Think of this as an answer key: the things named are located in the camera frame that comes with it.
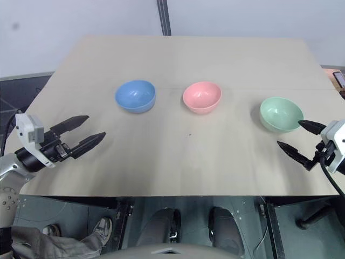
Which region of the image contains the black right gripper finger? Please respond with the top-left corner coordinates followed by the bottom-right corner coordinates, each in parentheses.
top-left (298, 120), bottom-right (326, 135)
top-left (277, 140), bottom-right (314, 171)

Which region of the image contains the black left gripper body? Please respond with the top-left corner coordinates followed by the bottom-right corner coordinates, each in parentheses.
top-left (40, 129), bottom-right (75, 164)

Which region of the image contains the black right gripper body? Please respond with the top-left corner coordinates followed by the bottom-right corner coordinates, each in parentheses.
top-left (309, 141), bottom-right (335, 170)

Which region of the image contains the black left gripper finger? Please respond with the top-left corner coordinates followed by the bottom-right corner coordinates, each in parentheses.
top-left (50, 115), bottom-right (90, 139)
top-left (70, 132), bottom-right (106, 159)

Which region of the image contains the green plastic bowl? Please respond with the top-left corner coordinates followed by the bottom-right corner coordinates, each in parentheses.
top-left (259, 97), bottom-right (305, 133)

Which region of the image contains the black chair base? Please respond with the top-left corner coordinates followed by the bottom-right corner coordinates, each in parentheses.
top-left (295, 196), bottom-right (345, 230)

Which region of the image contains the blue plastic bowl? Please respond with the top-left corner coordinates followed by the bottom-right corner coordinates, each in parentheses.
top-left (115, 79), bottom-right (157, 114)

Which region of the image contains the black table leg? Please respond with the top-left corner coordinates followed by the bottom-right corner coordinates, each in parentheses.
top-left (259, 196), bottom-right (287, 259)
top-left (115, 197), bottom-right (135, 252)

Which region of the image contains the grey sneaker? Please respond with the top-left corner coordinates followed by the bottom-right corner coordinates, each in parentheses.
top-left (42, 223), bottom-right (61, 236)
top-left (92, 216), bottom-right (113, 247)

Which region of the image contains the person's grey trouser leg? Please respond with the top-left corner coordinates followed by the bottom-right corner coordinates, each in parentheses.
top-left (10, 226), bottom-right (105, 259)

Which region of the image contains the dark rounded robot leg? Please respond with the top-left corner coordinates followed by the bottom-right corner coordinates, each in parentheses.
top-left (136, 207), bottom-right (182, 247)
top-left (208, 206), bottom-right (245, 251)

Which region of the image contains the pink plastic bowl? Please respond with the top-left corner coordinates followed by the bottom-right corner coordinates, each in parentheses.
top-left (182, 81), bottom-right (222, 116)

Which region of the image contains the grey robot torso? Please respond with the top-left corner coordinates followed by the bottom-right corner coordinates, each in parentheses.
top-left (101, 242), bottom-right (245, 259)

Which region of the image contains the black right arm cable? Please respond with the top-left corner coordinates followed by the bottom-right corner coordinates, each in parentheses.
top-left (320, 155), bottom-right (345, 197)

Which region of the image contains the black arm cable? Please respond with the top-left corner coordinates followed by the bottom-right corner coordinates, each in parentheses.
top-left (320, 155), bottom-right (345, 197)
top-left (0, 110), bottom-right (23, 158)

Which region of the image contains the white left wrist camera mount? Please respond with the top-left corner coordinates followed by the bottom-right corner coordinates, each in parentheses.
top-left (15, 113), bottom-right (56, 168)

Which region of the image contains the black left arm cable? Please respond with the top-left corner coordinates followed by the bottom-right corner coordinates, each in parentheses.
top-left (0, 110), bottom-right (23, 158)

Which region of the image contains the thin white cable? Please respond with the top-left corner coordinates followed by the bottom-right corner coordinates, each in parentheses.
top-left (254, 213), bottom-right (271, 252)

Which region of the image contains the grey vertical post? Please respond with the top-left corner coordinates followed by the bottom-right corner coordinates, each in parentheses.
top-left (157, 0), bottom-right (173, 37)

